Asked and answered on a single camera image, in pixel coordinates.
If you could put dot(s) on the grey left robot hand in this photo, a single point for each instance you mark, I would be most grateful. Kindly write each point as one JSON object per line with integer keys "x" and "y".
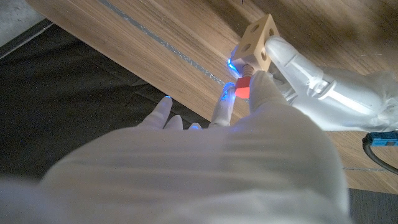
{"x": 342, "y": 99}

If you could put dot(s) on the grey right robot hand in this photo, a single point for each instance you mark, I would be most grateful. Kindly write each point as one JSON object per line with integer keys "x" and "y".
{"x": 202, "y": 174}

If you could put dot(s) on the red screw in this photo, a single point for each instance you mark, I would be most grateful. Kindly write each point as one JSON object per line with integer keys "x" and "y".
{"x": 242, "y": 87}

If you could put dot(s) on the small wooden block with holes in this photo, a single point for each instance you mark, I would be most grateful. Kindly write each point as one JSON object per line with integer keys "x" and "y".
{"x": 253, "y": 43}

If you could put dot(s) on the grey tape outline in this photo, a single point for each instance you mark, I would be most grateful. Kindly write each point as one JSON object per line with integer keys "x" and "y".
{"x": 168, "y": 45}

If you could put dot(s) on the black backdrop curtain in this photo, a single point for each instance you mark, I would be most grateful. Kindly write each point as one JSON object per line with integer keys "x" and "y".
{"x": 62, "y": 93}

